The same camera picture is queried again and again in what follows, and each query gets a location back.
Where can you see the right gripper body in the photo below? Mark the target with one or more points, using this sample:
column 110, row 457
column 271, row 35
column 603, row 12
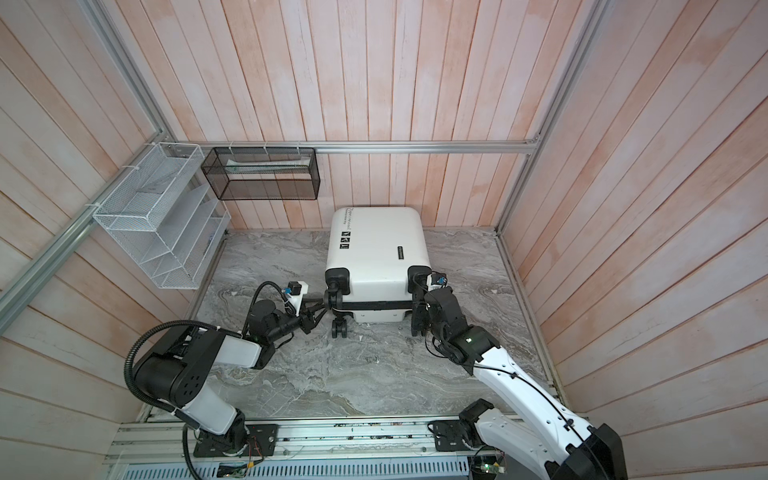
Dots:
column 422, row 318

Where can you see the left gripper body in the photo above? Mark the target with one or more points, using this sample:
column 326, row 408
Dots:
column 305, row 320

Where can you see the white and black suitcase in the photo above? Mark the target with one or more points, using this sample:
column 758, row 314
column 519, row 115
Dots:
column 373, row 257

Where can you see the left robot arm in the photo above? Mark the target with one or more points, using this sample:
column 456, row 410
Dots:
column 168, row 367

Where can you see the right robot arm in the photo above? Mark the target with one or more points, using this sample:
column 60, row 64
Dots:
column 556, row 443

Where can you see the green circuit board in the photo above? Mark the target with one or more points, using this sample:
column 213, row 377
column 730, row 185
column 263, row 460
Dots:
column 488, row 468

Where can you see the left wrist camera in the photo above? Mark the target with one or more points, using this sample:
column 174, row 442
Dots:
column 293, row 296

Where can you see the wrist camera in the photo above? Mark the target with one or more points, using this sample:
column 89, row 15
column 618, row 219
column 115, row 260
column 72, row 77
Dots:
column 436, row 280
column 293, row 296

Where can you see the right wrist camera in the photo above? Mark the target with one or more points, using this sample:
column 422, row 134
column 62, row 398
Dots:
column 436, row 280

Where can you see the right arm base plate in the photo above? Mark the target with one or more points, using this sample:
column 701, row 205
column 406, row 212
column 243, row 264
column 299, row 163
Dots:
column 464, row 435

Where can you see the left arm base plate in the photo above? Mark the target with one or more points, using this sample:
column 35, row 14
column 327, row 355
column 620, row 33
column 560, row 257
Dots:
column 258, row 440

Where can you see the black mesh wall basket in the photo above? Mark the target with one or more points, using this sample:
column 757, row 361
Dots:
column 262, row 173

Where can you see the white wire mesh rack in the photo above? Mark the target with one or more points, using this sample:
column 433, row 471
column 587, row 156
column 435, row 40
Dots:
column 167, row 221

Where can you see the aluminium front rail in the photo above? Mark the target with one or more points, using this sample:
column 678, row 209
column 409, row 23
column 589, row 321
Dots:
column 302, row 439

